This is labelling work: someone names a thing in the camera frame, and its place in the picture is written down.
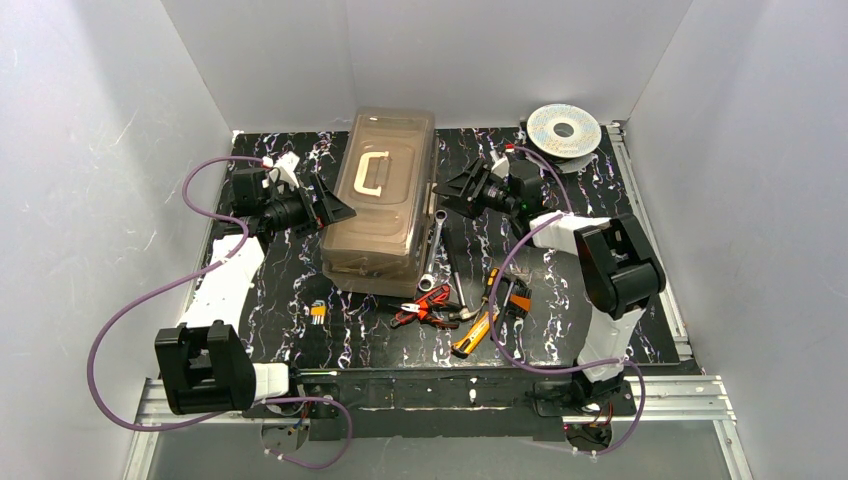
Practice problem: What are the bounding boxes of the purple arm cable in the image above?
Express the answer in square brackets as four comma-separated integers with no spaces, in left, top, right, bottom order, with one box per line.
[488,145,647,457]
[87,156,354,471]

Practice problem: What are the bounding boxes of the orange black hex key holder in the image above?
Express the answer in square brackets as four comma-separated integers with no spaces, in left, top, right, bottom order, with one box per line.
[504,278,532,319]

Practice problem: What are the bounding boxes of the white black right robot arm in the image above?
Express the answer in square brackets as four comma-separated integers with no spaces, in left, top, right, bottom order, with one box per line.
[433,159,666,404]

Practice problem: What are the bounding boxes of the white filament spool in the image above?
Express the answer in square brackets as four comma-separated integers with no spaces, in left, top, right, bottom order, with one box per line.
[526,104,602,174]

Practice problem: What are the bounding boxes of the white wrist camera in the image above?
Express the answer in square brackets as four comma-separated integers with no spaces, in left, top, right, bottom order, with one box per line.
[262,152,300,189]
[490,144,515,179]

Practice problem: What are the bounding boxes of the silver ratchet ring wrench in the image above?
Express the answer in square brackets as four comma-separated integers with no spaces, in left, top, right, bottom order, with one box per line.
[418,210,448,293]

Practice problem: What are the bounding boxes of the black handled claw hammer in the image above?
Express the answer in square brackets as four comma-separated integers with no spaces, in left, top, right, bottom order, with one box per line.
[440,225,480,323]

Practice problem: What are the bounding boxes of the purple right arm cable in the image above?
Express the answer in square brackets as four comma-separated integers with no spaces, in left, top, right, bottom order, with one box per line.
[488,145,647,457]

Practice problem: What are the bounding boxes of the translucent beige tool box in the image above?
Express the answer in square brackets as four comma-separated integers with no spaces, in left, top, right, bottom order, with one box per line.
[320,107,437,297]

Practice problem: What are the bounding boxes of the aluminium front rail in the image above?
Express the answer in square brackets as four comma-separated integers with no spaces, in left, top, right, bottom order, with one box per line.
[131,368,752,479]

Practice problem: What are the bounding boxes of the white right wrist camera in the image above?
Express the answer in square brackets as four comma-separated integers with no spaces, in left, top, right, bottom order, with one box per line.
[490,144,515,179]

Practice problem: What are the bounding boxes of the orange black needle nose pliers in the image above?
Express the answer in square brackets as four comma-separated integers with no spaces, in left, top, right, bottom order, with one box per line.
[389,302,460,329]

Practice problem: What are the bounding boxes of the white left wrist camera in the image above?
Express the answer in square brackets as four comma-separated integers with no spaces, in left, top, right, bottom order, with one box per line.
[262,152,300,189]

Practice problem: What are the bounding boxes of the yellow utility knife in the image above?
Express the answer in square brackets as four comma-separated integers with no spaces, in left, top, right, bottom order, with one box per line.
[451,311,499,359]

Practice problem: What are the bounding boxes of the small black hammer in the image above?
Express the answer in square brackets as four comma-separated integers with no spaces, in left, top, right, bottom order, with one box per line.
[491,275,517,340]

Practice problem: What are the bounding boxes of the red black utility knife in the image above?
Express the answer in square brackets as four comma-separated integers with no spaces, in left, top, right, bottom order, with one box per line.
[389,284,458,329]

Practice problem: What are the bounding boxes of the yellow hex key set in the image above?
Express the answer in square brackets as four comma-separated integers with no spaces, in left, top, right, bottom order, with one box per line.
[309,300,327,325]

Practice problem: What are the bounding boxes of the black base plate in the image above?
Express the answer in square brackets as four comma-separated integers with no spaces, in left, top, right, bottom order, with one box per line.
[241,364,637,444]

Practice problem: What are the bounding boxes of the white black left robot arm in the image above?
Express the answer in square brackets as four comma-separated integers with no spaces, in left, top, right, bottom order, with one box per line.
[154,168,356,415]

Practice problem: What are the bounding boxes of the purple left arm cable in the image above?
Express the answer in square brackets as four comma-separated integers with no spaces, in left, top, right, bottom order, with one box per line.
[87,156,354,471]

